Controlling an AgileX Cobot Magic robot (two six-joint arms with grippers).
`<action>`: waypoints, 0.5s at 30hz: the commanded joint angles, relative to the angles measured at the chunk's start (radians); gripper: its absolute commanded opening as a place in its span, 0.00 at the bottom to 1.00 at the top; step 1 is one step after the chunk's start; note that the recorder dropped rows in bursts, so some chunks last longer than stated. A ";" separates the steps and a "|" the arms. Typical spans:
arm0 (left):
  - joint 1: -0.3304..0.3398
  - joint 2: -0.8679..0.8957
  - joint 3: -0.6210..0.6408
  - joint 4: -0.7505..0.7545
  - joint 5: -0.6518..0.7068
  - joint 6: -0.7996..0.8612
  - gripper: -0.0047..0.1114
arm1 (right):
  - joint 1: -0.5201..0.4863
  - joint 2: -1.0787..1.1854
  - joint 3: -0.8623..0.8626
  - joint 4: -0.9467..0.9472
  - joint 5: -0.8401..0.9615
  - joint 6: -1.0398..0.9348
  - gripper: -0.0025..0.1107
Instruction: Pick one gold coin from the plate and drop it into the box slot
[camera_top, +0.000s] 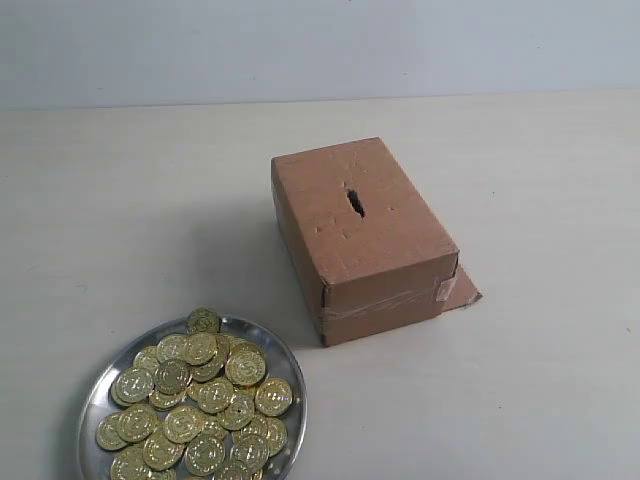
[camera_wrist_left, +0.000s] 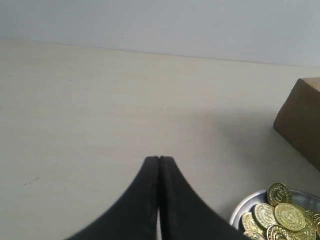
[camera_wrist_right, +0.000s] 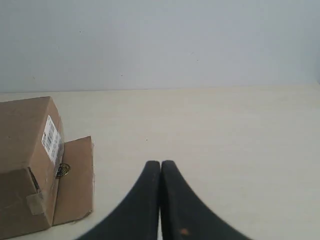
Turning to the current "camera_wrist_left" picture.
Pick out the brown cardboard slotted box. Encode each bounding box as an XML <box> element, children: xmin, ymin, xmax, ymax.
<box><xmin>273</xmin><ymin>77</ymin><xmax>320</xmax><ymax>169</ymax></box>

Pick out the gold coin top of pile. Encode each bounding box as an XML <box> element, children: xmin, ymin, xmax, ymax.
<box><xmin>274</xmin><ymin>203</ymin><xmax>306</xmax><ymax>232</ymax></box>

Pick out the round silver metal plate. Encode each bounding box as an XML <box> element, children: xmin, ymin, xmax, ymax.
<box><xmin>229</xmin><ymin>189</ymin><xmax>320</xmax><ymax>240</ymax></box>

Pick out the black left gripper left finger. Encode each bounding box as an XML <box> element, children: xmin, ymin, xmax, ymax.
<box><xmin>68</xmin><ymin>156</ymin><xmax>160</xmax><ymax>240</ymax></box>

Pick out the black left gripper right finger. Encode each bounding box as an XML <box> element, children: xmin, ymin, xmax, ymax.
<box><xmin>158</xmin><ymin>156</ymin><xmax>246</xmax><ymax>240</ymax></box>

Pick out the gold coin left of pile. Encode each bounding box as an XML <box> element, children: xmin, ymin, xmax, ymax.
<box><xmin>253</xmin><ymin>203</ymin><xmax>277</xmax><ymax>230</ymax></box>

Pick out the gold coin on plate rim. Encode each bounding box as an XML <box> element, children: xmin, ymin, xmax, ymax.
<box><xmin>267</xmin><ymin>182</ymin><xmax>293</xmax><ymax>207</ymax></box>

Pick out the gold coin of pile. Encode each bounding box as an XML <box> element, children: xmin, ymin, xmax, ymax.
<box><xmin>274</xmin><ymin>203</ymin><xmax>306</xmax><ymax>232</ymax></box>
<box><xmin>253</xmin><ymin>203</ymin><xmax>277</xmax><ymax>230</ymax></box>

